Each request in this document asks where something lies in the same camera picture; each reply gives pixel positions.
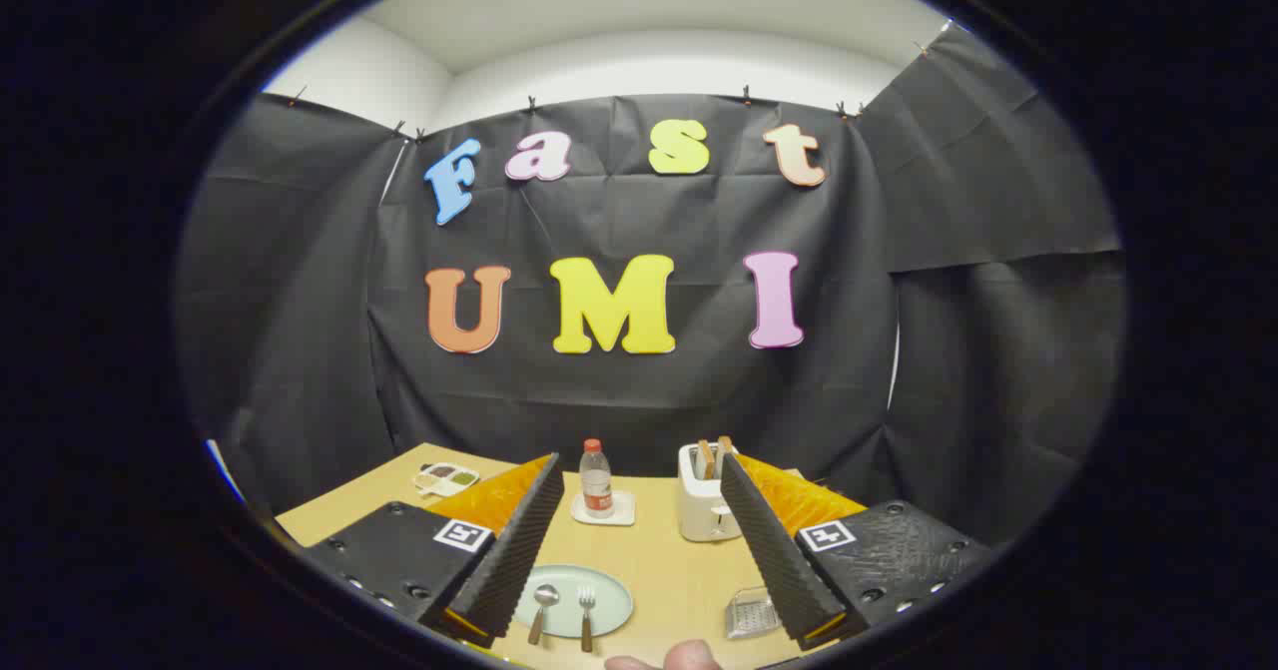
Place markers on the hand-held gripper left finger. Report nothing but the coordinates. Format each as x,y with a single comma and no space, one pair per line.
519,550

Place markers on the white divided sauce dish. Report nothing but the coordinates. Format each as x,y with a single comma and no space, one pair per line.
446,478

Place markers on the black backdrop cloth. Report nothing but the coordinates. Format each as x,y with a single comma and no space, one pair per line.
639,400

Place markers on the white toaster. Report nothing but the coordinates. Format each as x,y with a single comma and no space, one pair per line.
699,510

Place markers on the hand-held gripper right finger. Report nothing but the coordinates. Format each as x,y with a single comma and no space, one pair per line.
769,550

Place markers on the light green plate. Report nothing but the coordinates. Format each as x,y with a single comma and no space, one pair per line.
611,600

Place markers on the clear water bottle red cap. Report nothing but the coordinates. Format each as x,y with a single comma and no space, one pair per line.
596,490

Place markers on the white square coaster tray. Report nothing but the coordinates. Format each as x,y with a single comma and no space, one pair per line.
624,512

